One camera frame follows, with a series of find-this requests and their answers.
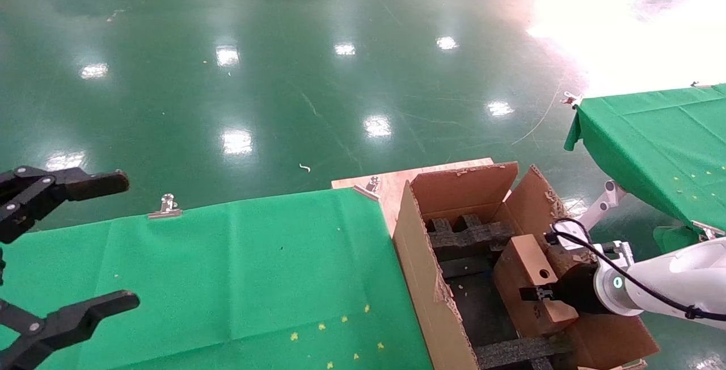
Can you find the black foam cross insert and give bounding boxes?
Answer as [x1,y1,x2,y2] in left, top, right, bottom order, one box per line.
[427,213,516,263]

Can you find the green cloth on side table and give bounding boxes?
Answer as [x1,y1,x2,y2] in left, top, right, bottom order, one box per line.
[564,83,726,253]

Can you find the green table cloth with crumbs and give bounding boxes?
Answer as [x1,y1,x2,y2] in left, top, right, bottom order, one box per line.
[0,187,435,370]

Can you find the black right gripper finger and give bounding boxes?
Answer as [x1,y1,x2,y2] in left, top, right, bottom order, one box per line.
[519,284,560,303]

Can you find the small cardboard box with hole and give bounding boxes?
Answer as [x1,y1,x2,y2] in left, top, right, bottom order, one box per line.
[492,234,580,337]

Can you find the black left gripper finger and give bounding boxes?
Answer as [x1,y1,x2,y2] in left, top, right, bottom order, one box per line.
[0,291,140,370]
[0,166,130,245]

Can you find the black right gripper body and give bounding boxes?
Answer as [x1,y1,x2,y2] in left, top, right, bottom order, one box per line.
[553,262,603,315]

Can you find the large open cardboard carton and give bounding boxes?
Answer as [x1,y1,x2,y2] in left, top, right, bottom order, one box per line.
[392,160,662,370]

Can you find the black foam strip insert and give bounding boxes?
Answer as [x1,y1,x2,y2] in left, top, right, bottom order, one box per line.
[474,333,575,370]

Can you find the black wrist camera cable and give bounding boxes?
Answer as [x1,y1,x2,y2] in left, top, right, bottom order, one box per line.
[549,218,726,321]

